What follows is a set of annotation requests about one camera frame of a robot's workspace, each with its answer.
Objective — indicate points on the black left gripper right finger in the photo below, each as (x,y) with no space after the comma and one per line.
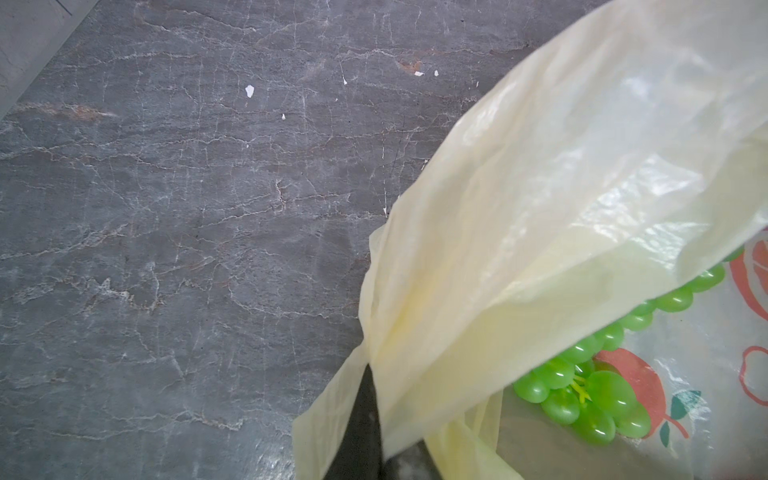
(413,463)

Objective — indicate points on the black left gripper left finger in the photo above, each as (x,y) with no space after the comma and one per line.
(359,456)

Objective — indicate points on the cream printed plastic bag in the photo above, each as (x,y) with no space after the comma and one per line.
(611,166)

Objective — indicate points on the green fake grape bunch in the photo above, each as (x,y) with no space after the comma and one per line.
(601,390)

